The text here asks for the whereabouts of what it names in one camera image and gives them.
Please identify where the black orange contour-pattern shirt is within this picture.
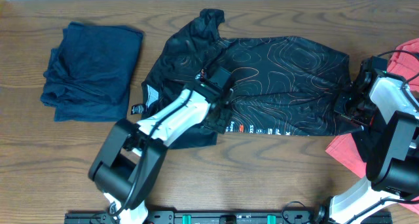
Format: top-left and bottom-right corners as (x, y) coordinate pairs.
(141, 9), (360, 136)

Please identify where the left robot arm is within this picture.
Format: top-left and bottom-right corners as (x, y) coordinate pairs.
(88, 67), (232, 223)

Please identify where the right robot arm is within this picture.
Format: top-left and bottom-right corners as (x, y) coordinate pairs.
(316, 54), (418, 223)

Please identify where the black garment with logo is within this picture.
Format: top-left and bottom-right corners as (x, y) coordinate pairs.
(352, 128), (383, 162)

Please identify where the red garment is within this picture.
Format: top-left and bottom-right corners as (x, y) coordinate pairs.
(326, 39), (418, 211)

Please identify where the folded navy blue garment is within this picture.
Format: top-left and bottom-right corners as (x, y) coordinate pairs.
(40, 22), (143, 122)

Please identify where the black mounting rail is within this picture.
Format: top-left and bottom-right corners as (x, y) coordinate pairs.
(64, 210), (316, 224)

